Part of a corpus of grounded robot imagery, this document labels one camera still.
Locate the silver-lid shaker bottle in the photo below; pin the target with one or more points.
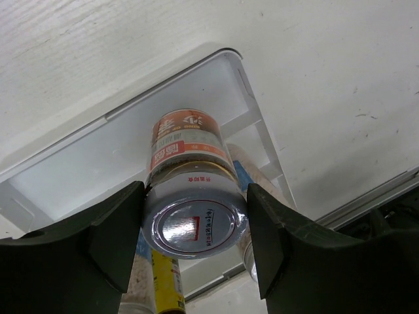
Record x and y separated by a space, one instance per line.
140 295
249 176

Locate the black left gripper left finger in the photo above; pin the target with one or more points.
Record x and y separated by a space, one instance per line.
81 264

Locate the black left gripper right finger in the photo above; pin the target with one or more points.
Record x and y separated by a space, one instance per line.
368 266

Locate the white-lid spice jar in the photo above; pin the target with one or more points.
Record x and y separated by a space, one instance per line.
194 207

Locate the white divided plastic tray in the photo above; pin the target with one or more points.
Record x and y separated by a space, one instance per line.
108 154

